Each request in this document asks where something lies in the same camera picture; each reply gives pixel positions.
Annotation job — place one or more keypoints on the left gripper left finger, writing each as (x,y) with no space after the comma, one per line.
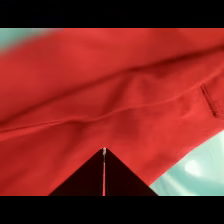
(86,180)

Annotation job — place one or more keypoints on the red garment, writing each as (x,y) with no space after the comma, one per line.
(100,93)

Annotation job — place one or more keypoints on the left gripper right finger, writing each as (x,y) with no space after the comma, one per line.
(123,180)

